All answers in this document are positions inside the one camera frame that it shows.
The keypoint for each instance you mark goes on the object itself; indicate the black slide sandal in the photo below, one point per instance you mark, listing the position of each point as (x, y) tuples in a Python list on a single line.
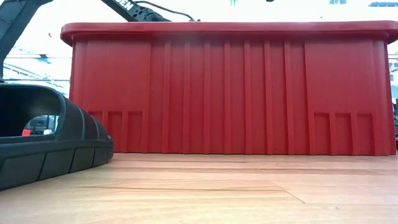
[(77, 155)]

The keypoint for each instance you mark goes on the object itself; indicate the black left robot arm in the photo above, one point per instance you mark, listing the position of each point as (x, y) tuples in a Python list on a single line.
[(15, 25)]

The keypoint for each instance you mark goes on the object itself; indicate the red and black cart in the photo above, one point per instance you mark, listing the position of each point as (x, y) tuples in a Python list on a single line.
[(26, 132)]

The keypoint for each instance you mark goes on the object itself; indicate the red plastic bin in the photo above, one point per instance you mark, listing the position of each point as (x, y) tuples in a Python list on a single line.
[(217, 93)]

